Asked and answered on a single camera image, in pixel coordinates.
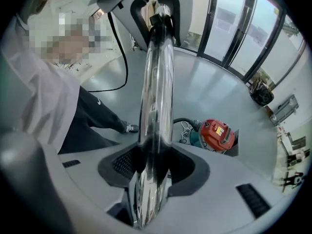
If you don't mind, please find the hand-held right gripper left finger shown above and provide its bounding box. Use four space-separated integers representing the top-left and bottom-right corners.
58 141 141 234

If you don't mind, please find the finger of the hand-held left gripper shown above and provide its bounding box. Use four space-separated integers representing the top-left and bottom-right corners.
113 0 152 53
167 0 191 46

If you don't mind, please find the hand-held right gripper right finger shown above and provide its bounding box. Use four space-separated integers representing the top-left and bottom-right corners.
156 142 291 234

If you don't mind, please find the silver vacuum wand tube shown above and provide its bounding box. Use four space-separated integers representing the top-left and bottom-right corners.
133 5 176 230

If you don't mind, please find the red-topped canister vacuum cleaner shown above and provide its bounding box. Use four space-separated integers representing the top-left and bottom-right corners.
180 119 241 157

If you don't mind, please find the black framed glass door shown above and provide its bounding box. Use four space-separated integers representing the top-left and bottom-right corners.
196 0 308 88

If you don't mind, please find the person's left leg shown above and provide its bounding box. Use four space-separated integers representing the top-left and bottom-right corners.
58 86 129 156

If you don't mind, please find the person's left black shoe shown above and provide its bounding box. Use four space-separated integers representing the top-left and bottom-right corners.
120 121 140 135

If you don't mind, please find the grey platform trolley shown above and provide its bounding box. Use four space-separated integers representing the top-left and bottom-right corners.
269 94 300 127

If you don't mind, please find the black garbage bag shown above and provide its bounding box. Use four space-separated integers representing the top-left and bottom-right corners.
248 78 275 107

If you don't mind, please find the person's light grey shirt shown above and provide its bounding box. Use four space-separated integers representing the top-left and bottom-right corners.
0 0 81 154

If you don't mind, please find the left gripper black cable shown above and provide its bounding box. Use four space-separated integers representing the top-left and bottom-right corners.
87 11 129 93

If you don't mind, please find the white cable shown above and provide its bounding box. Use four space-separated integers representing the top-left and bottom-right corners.
179 120 194 144

